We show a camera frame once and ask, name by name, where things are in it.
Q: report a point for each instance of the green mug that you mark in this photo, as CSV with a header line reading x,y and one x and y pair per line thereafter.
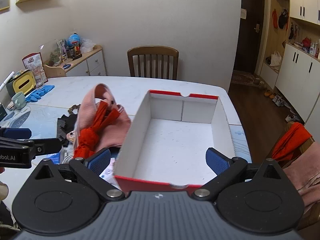
x,y
18,100

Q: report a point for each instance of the red framed picture card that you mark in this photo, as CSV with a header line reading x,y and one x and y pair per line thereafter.
x,y
32,61

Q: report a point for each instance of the pink scarf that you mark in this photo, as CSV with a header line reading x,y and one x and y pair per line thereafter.
x,y
305,177

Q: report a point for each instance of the red knotted scarf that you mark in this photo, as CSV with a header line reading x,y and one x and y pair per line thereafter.
x,y
87,140

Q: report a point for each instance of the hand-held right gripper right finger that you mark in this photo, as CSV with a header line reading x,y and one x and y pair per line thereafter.
x,y
217,162

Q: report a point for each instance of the white wooden sideboard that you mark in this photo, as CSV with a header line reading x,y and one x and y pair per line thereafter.
x,y
96,62

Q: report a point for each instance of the small blue tray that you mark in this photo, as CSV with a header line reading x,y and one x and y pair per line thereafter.
x,y
66,66

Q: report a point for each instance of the dark wooden door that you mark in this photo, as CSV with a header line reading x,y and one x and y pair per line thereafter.
x,y
250,42

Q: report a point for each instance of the red folded cloth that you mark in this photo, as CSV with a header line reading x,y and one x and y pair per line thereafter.
x,y
291,140

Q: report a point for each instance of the yellow tissue box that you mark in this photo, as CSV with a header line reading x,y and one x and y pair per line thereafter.
x,y
23,83

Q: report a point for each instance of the small red object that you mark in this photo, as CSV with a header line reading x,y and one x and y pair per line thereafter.
x,y
306,42

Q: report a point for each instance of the wooden armchair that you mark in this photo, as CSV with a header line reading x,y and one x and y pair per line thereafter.
x,y
310,220

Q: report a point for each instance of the person's left hand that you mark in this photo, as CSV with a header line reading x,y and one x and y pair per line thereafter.
x,y
3,191

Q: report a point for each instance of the white printed packet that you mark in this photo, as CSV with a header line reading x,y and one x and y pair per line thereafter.
x,y
110,172

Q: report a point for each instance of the blue globe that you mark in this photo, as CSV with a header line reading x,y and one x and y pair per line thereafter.
x,y
74,40

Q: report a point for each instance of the dark green box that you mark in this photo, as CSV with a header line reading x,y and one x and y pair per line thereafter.
x,y
3,112

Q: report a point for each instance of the blue white packet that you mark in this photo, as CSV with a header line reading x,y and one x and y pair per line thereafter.
x,y
52,158

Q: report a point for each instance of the white sneakers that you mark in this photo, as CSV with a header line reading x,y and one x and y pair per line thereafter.
x,y
278,101
292,118

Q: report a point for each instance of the wooden slat-back chair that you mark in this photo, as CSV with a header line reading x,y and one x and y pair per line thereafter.
x,y
152,52

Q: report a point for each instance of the white stick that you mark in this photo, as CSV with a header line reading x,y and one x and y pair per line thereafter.
x,y
7,80

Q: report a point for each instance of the black mesh cloth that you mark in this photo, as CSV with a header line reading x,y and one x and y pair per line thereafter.
x,y
63,127

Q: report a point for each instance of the red shoe box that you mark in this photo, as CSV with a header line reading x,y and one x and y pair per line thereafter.
x,y
172,142

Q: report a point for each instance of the beige pot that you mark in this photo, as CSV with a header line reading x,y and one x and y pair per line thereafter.
x,y
257,81

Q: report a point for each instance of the blue rubber glove pair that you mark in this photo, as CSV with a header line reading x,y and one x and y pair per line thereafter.
x,y
40,93

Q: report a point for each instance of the clear plastic bag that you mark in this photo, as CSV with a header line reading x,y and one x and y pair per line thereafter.
x,y
87,45

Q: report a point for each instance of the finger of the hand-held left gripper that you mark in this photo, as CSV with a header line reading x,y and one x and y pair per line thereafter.
x,y
17,133
46,147

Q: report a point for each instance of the pink fleece garment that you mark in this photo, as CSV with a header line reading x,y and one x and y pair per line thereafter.
x,y
87,110

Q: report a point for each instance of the black hanging bag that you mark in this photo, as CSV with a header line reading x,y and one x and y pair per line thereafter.
x,y
283,20

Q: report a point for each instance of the cartoon face card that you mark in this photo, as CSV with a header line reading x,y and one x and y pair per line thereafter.
x,y
72,136

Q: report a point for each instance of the red hanging garment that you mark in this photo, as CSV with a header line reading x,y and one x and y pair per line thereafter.
x,y
275,18

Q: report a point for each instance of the white tote bag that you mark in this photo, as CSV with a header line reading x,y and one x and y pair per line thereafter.
x,y
275,60

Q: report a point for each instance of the patterned door mat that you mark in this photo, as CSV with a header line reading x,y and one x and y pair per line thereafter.
x,y
243,78

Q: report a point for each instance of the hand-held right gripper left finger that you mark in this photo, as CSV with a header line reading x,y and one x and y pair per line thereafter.
x,y
100,161

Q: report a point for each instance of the white lower cabinet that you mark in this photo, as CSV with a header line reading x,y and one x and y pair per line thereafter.
x,y
295,72

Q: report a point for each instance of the yellow slippers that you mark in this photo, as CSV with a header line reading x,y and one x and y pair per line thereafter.
x,y
270,94

